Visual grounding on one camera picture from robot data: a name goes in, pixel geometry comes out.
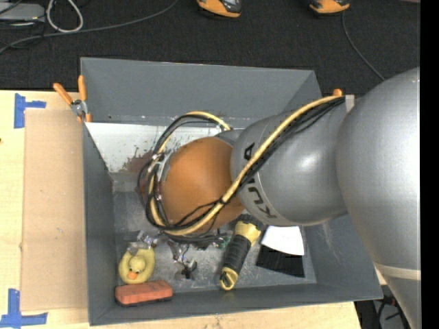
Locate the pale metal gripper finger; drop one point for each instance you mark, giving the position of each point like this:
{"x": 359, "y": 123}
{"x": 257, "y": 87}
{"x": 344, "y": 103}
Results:
{"x": 149, "y": 240}
{"x": 181, "y": 255}

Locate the yellow rubber duck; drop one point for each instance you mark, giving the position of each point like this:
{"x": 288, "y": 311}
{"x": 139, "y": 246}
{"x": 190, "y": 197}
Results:
{"x": 137, "y": 266}

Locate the orange-red sponge block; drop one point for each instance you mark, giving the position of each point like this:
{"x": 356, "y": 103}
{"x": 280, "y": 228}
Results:
{"x": 144, "y": 292}

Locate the white and black flat packet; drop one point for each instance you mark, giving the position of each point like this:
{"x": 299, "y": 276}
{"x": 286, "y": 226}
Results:
{"x": 283, "y": 240}

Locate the brown cardboard board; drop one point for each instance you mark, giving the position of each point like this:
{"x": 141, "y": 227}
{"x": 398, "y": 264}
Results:
{"x": 51, "y": 201}

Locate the grey metal bin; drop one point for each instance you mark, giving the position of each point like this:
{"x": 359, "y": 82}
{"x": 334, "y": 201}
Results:
{"x": 144, "y": 91}

